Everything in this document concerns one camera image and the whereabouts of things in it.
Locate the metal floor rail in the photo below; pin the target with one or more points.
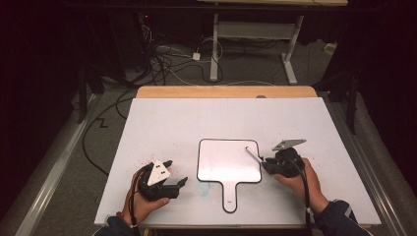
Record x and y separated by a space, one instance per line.
370 170
55 167

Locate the white floor box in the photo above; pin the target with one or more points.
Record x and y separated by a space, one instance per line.
329 47

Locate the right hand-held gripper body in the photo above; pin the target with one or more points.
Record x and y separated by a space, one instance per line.
286 160

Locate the person's right hand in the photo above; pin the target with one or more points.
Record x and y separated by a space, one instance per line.
301 187

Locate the white paddle whiteboard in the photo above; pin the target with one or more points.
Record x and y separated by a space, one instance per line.
227 162

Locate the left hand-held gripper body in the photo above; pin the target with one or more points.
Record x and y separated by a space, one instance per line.
157 180

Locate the white power adapter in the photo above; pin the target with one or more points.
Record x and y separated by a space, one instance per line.
196 56

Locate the wooden table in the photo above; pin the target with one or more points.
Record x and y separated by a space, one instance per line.
226 91

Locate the large white cover sheet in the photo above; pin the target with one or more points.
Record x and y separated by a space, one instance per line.
196 121

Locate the person's left hand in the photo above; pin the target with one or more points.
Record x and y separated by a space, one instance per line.
142 206

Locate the red wristband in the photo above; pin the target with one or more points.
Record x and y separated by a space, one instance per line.
124 219

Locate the white desk frame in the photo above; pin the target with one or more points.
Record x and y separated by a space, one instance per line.
255 29

